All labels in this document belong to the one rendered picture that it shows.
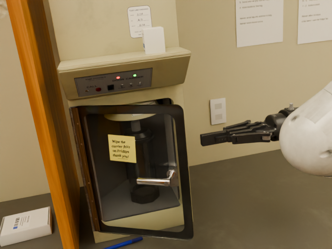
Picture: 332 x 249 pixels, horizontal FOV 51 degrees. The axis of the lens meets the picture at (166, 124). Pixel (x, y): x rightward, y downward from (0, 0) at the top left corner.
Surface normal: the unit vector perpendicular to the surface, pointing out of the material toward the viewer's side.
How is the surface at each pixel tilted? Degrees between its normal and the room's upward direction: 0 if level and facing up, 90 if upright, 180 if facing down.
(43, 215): 0
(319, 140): 69
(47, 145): 90
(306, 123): 48
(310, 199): 0
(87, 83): 135
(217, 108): 90
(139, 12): 90
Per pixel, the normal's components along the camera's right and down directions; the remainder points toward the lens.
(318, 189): -0.10, -0.94
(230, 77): 0.22, 0.30
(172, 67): 0.22, 0.88
